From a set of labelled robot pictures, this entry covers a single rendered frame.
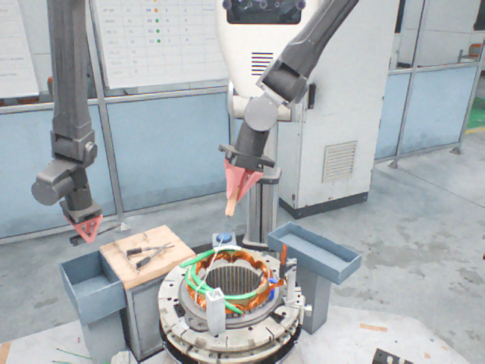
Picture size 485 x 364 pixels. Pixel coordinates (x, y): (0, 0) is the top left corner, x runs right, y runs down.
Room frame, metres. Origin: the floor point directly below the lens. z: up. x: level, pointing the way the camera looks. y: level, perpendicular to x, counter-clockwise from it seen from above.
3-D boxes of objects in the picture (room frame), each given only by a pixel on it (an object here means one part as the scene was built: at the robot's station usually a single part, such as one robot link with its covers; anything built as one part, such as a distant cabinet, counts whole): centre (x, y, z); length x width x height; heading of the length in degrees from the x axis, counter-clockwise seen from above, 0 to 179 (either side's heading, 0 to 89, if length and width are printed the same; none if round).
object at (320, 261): (0.91, -0.19, 0.92); 0.25 x 0.11 x 0.28; 45
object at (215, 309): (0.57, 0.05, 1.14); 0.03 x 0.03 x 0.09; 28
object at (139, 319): (0.88, 0.27, 0.91); 0.19 x 0.19 x 0.26; 37
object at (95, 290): (0.79, 0.39, 0.92); 0.17 x 0.11 x 0.28; 37
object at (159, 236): (0.88, 0.27, 1.05); 0.20 x 0.19 x 0.02; 127
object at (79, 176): (0.79, 0.39, 1.33); 0.07 x 0.06 x 0.07; 168
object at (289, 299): (0.64, -0.09, 1.15); 0.03 x 0.02 x 0.12; 110
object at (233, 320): (0.68, 0.03, 1.05); 0.22 x 0.22 x 0.12
